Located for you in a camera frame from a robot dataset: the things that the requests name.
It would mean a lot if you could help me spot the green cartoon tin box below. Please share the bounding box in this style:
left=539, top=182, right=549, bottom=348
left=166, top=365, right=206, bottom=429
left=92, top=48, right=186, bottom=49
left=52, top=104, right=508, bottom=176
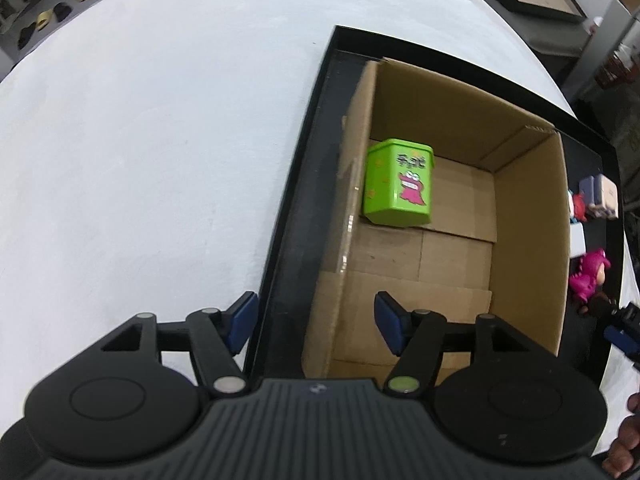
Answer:
left=362, top=139, right=435, bottom=228

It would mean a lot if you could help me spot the white cube charger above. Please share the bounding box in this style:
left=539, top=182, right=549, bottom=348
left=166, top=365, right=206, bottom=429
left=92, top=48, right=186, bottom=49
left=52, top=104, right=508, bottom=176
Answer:
left=570, top=222, right=587, bottom=259

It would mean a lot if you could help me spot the lilac toaster shaped toy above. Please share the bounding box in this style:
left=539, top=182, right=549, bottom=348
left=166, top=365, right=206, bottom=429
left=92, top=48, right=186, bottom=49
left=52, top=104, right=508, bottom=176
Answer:
left=579, top=174, right=618, bottom=220

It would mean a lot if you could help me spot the person right hand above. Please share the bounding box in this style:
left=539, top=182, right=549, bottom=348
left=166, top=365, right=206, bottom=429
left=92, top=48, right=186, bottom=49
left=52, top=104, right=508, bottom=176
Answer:
left=602, top=393, right=640, bottom=479

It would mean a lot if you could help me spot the red crab keychain toy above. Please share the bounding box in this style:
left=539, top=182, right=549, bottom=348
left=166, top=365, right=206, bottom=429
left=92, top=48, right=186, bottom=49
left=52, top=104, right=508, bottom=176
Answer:
left=568, top=191, right=587, bottom=223

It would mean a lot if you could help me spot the brown cardboard box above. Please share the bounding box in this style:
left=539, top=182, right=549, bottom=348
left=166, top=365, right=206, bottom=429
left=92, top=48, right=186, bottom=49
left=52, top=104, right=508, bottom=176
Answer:
left=302, top=58, right=570, bottom=380

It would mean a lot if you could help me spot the pink dinosaur costume figurine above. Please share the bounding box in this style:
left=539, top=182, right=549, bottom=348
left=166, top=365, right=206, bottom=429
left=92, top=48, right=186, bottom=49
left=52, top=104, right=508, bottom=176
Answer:
left=568, top=248, right=611, bottom=306

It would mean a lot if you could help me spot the black tray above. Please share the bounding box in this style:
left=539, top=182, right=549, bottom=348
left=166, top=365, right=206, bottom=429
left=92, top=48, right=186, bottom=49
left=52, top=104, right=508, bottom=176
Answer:
left=246, top=26, right=620, bottom=382

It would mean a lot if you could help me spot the black slipper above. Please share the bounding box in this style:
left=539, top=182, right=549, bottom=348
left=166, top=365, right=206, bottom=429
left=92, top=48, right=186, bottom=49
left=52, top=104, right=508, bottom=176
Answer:
left=53, top=2, right=73, bottom=23
left=17, top=22, right=37, bottom=51

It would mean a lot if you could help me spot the red storage basket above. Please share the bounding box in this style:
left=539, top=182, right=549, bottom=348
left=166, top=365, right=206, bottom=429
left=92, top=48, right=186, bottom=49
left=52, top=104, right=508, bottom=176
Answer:
left=594, top=51, right=634, bottom=90

